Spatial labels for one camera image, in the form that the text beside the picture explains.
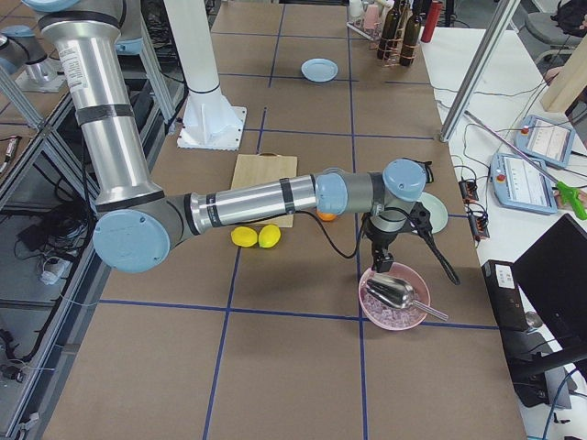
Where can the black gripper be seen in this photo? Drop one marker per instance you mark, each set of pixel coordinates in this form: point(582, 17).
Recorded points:
point(379, 240)

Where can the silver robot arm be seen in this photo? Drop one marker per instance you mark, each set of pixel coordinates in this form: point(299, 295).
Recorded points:
point(20, 49)
point(138, 223)

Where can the green plate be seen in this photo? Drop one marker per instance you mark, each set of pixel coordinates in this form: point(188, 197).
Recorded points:
point(439, 215)

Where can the light blue plate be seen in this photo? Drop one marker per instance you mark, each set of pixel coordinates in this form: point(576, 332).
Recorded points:
point(319, 70)

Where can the steel ice scoop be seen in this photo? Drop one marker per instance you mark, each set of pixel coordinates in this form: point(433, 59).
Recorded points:
point(399, 294)

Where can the pink bowl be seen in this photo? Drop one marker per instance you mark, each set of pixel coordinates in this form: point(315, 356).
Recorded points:
point(405, 273)

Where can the clear ice cubes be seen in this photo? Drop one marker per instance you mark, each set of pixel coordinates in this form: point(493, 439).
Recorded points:
point(386, 317)

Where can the orange fruit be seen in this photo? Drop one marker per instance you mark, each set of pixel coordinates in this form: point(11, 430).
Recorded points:
point(326, 217)

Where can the yellow lemon near board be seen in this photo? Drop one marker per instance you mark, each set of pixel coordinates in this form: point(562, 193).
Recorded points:
point(269, 236)

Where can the black desktop box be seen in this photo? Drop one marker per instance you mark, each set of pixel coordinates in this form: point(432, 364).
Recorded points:
point(504, 294)

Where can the yellow lemon far side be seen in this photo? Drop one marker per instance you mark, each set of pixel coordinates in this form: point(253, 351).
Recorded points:
point(244, 236)

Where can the near teach pendant tablet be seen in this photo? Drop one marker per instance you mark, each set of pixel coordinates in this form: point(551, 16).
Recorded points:
point(517, 185)

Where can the teach pendant tablet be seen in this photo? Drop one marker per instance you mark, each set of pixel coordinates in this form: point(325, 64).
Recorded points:
point(517, 185)
point(547, 140)

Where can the bamboo cutting board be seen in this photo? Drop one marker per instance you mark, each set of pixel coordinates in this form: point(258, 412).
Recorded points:
point(251, 170)

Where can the black computer monitor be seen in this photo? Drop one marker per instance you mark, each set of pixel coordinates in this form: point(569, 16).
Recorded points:
point(552, 275)

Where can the far teach pendant tablet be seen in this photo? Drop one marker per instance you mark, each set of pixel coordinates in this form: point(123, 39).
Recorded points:
point(547, 140)

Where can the dark glass wine bottle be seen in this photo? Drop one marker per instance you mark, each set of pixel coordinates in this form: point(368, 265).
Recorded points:
point(411, 34)

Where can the pink cup on rack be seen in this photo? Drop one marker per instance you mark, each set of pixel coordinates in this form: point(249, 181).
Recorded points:
point(371, 18)

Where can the red thermos bottle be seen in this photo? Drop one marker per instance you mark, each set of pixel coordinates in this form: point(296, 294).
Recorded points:
point(430, 23)

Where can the copper wire bottle rack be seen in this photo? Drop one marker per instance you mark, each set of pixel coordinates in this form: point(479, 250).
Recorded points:
point(394, 51)

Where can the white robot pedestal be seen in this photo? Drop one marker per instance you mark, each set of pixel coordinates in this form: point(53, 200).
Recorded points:
point(209, 120)

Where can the aluminium frame post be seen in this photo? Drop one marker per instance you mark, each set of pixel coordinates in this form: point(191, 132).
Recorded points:
point(490, 40)

